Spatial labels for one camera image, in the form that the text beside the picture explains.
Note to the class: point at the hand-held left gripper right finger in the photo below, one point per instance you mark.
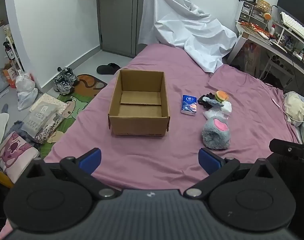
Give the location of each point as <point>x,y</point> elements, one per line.
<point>208,160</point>

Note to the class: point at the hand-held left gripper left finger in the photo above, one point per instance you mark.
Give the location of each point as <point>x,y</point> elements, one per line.
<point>91,158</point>

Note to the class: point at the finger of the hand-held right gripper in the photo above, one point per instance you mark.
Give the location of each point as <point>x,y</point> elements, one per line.
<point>289,150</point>

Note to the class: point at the grey pink plush toy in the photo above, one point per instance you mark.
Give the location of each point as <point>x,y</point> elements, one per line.
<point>215,135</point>

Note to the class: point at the clear plastic bag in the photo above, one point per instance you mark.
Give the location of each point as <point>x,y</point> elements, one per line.
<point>212,114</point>

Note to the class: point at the white soft pack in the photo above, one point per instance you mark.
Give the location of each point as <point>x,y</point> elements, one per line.
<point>227,107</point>

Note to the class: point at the blue tissue pack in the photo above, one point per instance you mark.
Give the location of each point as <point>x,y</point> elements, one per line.
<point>189,105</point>

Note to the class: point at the black hair scrunchie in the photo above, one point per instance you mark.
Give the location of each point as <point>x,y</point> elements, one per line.
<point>203,101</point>

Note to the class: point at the hamburger plush toy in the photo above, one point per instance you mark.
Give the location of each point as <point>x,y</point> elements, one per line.
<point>222,95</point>

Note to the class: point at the cream pillow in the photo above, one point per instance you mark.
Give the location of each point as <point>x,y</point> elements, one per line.
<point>295,107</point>

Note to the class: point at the patterned fabric bundle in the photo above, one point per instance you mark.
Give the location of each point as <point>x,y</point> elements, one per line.
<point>48,132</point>

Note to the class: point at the pink bed sheet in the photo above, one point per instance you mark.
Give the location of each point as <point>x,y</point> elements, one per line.
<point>154,157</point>

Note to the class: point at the grey plastic package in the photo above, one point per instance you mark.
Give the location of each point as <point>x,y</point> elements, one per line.
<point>40,120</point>

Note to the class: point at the cartoon floor mat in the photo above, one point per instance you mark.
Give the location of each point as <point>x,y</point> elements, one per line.
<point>84,87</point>

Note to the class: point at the cream flat package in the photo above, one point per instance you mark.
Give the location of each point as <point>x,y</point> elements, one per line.
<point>46,101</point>

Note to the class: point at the grey white sneaker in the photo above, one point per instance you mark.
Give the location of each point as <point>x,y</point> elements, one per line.
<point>69,73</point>
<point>63,86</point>

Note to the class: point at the pink cartoon pillow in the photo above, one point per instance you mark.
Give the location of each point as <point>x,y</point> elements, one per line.
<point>13,155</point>

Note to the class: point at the white plastic bag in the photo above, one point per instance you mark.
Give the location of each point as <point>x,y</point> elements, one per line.
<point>26,100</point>
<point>24,82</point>

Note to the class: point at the black slipper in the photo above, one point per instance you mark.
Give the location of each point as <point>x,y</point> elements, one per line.
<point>108,68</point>

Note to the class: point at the colourful bag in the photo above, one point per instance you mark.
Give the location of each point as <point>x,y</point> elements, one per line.
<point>250,57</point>

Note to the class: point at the orange cardboard box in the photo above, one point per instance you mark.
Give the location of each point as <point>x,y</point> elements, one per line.
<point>10,76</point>

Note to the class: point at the white monitor riser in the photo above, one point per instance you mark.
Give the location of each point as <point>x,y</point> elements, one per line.
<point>282,33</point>

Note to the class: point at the white desk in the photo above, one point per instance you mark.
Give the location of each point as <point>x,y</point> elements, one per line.
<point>252,36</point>

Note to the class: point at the white bottle red cap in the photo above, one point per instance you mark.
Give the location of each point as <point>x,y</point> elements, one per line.
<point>272,30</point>

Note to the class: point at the white keyboard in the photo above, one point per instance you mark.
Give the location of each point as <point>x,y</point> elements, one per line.
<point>295,26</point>

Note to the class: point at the white storage rack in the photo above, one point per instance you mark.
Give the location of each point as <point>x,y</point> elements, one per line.
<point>15,55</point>

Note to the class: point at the orange round lamp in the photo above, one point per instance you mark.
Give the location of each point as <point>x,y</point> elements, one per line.
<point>268,16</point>

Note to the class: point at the white cover cloth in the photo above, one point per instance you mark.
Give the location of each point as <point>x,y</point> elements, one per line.
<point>187,25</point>

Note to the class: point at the desktop drawer organizer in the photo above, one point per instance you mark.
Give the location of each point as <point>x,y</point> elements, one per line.
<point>249,13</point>

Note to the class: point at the grey door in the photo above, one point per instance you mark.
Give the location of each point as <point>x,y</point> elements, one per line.
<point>116,15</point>

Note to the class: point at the wicker basket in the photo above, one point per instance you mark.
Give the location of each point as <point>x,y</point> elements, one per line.
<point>263,5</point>

